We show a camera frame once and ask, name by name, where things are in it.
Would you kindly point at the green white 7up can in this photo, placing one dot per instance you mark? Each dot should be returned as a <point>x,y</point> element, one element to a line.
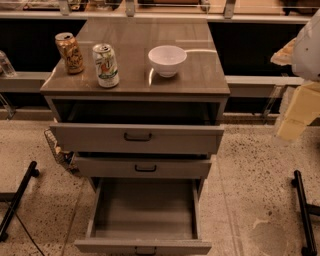
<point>105,65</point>

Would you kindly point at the grey top drawer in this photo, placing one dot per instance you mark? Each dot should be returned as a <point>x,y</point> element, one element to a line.
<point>129,138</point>

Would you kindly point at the black stand leg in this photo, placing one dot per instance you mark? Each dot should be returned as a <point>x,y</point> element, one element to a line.
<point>13,199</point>
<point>306,210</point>

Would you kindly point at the black left stand leg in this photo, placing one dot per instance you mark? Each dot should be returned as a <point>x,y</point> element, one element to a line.
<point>13,199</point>

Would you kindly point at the black right stand leg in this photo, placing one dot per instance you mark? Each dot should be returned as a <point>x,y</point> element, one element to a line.
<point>306,210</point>

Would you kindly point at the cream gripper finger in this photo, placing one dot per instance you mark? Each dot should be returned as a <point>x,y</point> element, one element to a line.
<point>284,56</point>
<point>303,109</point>

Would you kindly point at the grey middle drawer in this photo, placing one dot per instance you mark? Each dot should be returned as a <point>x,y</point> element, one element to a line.
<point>142,167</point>

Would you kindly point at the white ceramic bowl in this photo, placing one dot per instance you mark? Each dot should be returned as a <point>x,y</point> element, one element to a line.
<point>167,59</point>

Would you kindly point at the grey drawer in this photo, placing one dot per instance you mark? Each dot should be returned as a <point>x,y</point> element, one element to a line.
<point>142,167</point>
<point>129,138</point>
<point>145,217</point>

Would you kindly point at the grey bottom drawer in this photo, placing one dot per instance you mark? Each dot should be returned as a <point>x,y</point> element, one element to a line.
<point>145,217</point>

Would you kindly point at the orange patterned soda can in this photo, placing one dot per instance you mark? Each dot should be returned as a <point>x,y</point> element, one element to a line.
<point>69,50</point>

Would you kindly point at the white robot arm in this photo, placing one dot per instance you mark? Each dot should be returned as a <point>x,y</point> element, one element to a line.
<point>305,59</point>

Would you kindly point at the grey drawer cabinet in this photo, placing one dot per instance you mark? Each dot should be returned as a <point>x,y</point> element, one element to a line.
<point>195,96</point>

